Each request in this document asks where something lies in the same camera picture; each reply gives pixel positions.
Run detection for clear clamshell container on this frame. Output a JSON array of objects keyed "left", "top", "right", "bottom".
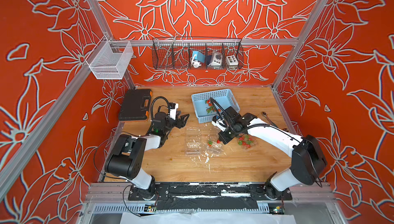
[
  {"left": 185, "top": 128, "right": 202, "bottom": 156},
  {"left": 204, "top": 136, "right": 223, "bottom": 156},
  {"left": 236, "top": 134, "right": 257, "bottom": 151}
]

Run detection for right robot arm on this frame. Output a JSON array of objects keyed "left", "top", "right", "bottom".
[{"left": 211, "top": 107, "right": 327, "bottom": 200}]

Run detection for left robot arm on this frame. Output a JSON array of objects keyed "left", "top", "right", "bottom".
[{"left": 104, "top": 103, "right": 189, "bottom": 200}]

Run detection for pile of strawberries in basket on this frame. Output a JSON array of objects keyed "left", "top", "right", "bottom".
[{"left": 205, "top": 99, "right": 217, "bottom": 114}]

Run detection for blue perforated plastic basket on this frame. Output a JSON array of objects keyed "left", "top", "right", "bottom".
[{"left": 191, "top": 89, "right": 240, "bottom": 123}]

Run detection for black plastic tool case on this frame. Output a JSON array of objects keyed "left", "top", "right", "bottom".
[{"left": 118, "top": 89, "right": 152, "bottom": 121}]

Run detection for blue white device in basket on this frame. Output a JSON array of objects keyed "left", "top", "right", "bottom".
[{"left": 190, "top": 51, "right": 205, "bottom": 68}]

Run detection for white button box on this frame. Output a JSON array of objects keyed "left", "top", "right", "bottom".
[{"left": 226, "top": 55, "right": 239, "bottom": 69}]

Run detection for grey box with dials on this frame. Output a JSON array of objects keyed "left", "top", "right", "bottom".
[{"left": 206, "top": 51, "right": 223, "bottom": 68}]

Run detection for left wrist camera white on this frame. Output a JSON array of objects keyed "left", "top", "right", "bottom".
[{"left": 168, "top": 102, "right": 180, "bottom": 120}]

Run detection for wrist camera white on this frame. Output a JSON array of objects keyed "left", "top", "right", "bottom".
[
  {"left": 211, "top": 115, "right": 227, "bottom": 131},
  {"left": 168, "top": 102, "right": 180, "bottom": 120}
]

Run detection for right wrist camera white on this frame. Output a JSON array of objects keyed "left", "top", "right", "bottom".
[{"left": 211, "top": 115, "right": 227, "bottom": 131}]

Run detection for orange handled pliers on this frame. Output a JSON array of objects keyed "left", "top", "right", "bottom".
[{"left": 261, "top": 111, "right": 278, "bottom": 128}]

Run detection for black wire wall basket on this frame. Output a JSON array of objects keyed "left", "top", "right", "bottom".
[{"left": 152, "top": 36, "right": 244, "bottom": 70}]

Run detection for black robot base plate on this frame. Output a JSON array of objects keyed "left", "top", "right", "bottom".
[{"left": 140, "top": 183, "right": 292, "bottom": 214}]

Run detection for clear acrylic wall box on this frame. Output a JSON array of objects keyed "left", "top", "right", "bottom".
[{"left": 85, "top": 40, "right": 134, "bottom": 81}]

